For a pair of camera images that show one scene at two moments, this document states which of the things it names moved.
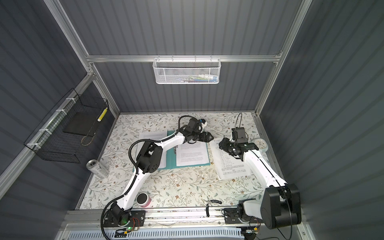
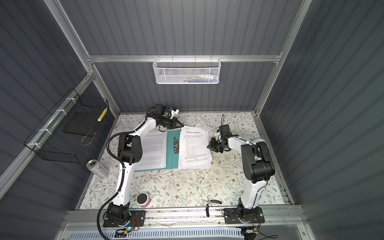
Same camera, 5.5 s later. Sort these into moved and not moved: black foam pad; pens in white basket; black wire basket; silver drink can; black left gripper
Moved: black left gripper
Not moved: black foam pad; black wire basket; silver drink can; pens in white basket
